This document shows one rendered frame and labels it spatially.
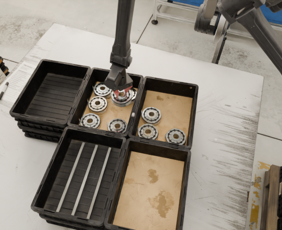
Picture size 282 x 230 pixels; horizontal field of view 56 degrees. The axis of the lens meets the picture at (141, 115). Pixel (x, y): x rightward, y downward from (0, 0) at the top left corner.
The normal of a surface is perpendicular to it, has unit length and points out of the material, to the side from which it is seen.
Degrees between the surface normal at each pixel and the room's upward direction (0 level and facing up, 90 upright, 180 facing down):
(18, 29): 0
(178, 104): 0
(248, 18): 87
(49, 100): 0
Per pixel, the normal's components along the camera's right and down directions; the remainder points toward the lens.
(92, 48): 0.02, -0.57
